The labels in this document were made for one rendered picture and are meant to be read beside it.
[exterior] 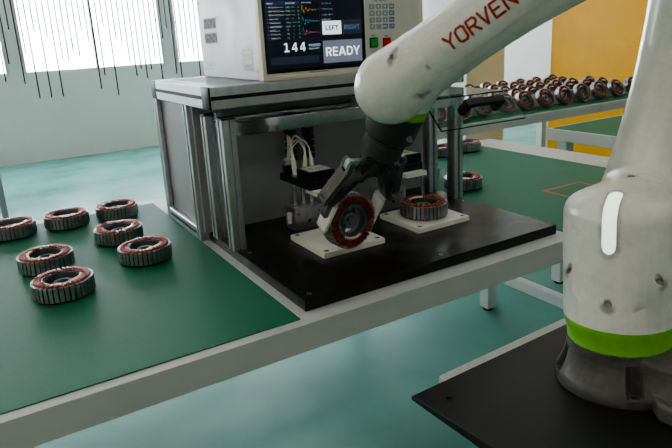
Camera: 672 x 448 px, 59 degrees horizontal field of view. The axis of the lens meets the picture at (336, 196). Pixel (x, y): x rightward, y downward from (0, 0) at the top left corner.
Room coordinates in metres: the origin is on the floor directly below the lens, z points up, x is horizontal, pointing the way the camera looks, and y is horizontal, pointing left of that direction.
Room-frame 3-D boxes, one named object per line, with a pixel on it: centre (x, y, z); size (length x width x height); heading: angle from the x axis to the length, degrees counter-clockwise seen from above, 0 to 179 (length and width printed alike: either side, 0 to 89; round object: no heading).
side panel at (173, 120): (1.46, 0.38, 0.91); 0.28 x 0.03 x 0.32; 31
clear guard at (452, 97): (1.37, -0.24, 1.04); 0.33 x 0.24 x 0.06; 31
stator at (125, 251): (1.23, 0.42, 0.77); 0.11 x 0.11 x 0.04
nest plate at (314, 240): (1.22, 0.00, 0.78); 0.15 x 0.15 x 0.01; 31
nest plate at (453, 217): (1.34, -0.21, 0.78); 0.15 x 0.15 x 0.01; 31
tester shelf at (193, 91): (1.56, 0.06, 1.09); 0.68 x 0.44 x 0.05; 121
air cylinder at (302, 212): (1.34, 0.08, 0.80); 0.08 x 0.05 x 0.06; 121
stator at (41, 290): (1.06, 0.53, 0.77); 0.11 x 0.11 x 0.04
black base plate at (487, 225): (1.29, -0.09, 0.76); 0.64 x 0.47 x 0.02; 121
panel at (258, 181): (1.50, 0.03, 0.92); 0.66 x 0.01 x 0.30; 121
